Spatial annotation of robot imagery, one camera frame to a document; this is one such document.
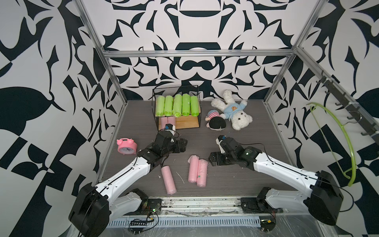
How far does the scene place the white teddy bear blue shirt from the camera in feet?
3.32

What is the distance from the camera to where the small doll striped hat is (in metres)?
0.99

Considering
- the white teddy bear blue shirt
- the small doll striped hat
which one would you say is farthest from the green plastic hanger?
the small doll striped hat
